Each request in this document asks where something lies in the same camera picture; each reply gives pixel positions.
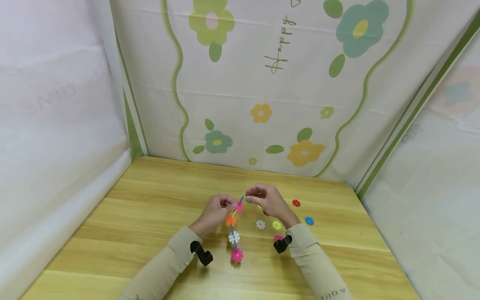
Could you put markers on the person's right hand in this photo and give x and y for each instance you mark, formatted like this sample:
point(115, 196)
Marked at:
point(273, 206)

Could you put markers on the person's left hand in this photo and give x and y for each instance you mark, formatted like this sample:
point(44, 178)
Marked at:
point(212, 214)

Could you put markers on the person's left fingers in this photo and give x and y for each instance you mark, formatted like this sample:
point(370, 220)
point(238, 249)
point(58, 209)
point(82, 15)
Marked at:
point(226, 202)

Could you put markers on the person's right fingers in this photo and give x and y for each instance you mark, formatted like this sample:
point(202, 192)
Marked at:
point(258, 195)

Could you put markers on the person's right forearm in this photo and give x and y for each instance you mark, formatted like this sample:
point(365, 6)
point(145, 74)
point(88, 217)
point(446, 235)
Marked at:
point(318, 266)

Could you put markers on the person's left forearm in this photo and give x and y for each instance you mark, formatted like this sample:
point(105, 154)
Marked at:
point(165, 266)

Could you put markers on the white snowflake piece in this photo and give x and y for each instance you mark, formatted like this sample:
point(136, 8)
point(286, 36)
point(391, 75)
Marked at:
point(260, 224)

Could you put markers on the yellow-green snowflake piece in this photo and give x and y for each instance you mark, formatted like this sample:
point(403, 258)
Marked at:
point(276, 225)

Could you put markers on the red snowflake piece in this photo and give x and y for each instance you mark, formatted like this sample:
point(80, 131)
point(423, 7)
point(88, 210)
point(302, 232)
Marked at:
point(296, 203)

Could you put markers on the pink snowflake piece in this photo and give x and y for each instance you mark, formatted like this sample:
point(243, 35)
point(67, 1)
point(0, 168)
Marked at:
point(277, 238)

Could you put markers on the black wrist band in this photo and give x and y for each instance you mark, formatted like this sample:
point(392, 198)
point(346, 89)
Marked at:
point(201, 253)
point(282, 244)

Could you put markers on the blue snowflake piece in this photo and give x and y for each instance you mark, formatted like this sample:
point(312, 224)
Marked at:
point(309, 221)

